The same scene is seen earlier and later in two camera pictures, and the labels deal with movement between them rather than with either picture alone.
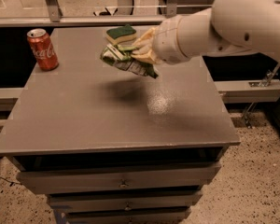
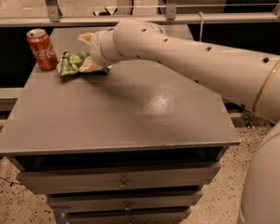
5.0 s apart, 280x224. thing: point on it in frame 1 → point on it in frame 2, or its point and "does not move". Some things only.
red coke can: (44, 49) does not move
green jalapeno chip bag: (120, 56) → (70, 63)
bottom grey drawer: (128, 216) does not move
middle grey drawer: (148, 202) does not move
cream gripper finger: (145, 39) → (87, 36)
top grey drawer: (119, 179) does not move
